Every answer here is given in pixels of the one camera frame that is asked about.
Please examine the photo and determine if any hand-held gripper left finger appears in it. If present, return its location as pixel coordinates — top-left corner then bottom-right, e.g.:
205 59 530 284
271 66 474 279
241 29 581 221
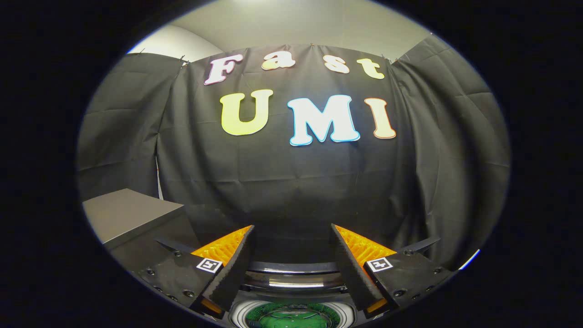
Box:
139 225 256 319

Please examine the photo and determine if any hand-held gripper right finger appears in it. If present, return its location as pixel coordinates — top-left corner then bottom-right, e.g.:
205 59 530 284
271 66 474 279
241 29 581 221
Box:
330 223 456 319

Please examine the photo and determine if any green polo shirt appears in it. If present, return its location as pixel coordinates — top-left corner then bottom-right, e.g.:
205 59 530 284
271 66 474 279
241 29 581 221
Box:
246 303 340 328

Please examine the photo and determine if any black backdrop cloth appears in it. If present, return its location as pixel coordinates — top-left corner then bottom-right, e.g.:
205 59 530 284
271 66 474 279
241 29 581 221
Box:
77 36 511 269

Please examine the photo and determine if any grey box stand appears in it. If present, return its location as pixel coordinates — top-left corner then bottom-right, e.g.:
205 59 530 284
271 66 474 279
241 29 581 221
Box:
82 188 201 274

